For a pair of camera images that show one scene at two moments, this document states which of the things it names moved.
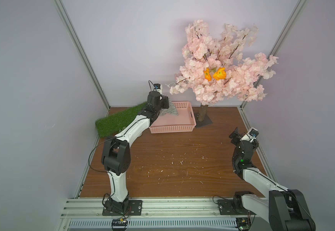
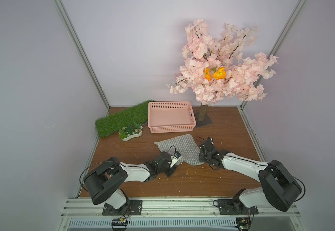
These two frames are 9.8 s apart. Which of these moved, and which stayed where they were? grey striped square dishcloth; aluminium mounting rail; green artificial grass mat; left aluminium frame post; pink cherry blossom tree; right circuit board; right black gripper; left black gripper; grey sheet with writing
Moved: grey striped square dishcloth; left black gripper; right black gripper
Stayed: grey sheet with writing; left aluminium frame post; aluminium mounting rail; right circuit board; green artificial grass mat; pink cherry blossom tree
